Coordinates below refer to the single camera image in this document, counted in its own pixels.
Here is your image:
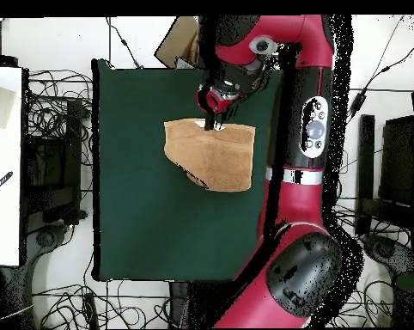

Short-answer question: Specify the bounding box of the black equipment rack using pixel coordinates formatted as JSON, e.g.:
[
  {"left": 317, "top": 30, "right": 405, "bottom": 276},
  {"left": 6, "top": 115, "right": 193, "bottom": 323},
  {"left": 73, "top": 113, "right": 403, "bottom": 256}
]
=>
[{"left": 22, "top": 99, "right": 88, "bottom": 226}]

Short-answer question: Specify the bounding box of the black power adapter with cable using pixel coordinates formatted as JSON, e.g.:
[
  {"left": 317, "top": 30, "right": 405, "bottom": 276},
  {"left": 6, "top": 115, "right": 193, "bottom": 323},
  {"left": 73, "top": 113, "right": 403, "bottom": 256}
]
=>
[{"left": 345, "top": 37, "right": 414, "bottom": 133}]

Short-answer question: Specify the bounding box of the white table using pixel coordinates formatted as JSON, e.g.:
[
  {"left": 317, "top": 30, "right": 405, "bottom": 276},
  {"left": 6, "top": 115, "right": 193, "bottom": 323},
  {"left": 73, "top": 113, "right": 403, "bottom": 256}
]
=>
[{"left": 0, "top": 66, "right": 22, "bottom": 266}]

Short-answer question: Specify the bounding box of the black power strip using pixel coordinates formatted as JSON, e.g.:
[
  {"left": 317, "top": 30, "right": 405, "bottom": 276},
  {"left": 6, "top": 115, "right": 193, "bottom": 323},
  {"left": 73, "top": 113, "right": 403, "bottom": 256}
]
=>
[{"left": 82, "top": 291, "right": 100, "bottom": 329}]

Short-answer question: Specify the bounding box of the dark green table cloth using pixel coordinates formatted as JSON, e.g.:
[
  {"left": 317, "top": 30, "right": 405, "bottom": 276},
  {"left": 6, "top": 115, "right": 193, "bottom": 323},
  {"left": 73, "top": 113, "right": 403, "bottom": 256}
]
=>
[{"left": 91, "top": 58, "right": 340, "bottom": 283}]

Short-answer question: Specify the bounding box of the black ridged tool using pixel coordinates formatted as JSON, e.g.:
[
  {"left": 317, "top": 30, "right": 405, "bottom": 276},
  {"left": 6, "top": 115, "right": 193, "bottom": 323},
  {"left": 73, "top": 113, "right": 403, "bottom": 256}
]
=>
[{"left": 0, "top": 170, "right": 15, "bottom": 199}]

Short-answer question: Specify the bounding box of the orange terry towel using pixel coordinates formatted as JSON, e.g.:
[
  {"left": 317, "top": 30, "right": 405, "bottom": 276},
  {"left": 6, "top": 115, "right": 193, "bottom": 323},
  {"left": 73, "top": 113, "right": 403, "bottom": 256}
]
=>
[{"left": 163, "top": 118, "right": 257, "bottom": 193}]

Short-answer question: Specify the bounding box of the orange cloth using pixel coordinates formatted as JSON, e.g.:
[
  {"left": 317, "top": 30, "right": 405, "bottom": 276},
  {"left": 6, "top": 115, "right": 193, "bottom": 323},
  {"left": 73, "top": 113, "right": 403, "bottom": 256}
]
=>
[{"left": 187, "top": 34, "right": 201, "bottom": 64}]

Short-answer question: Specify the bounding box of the black office chair base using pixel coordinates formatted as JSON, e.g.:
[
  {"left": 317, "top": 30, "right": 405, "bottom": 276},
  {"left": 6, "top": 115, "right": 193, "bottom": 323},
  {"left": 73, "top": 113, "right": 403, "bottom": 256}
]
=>
[
  {"left": 21, "top": 223, "right": 76, "bottom": 276},
  {"left": 361, "top": 233, "right": 414, "bottom": 276}
]

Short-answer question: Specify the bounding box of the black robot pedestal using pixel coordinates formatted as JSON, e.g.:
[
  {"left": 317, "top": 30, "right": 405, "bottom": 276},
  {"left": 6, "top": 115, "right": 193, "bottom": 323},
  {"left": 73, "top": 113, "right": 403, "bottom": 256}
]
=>
[{"left": 168, "top": 281, "right": 189, "bottom": 327}]

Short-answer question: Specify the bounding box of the brown cardboard box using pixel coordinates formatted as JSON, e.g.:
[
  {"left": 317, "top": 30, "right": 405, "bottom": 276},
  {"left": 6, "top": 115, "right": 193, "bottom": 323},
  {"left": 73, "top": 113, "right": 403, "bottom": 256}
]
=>
[{"left": 154, "top": 15, "right": 202, "bottom": 70}]

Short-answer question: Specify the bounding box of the black upright post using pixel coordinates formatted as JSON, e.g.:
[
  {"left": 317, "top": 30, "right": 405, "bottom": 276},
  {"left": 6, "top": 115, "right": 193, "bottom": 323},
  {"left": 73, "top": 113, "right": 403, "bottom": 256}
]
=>
[{"left": 356, "top": 113, "right": 376, "bottom": 236}]

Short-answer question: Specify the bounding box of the black flat panel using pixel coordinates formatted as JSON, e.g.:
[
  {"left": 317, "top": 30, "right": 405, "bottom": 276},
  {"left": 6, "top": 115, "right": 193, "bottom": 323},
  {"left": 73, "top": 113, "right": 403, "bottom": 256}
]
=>
[{"left": 378, "top": 114, "right": 414, "bottom": 207}]

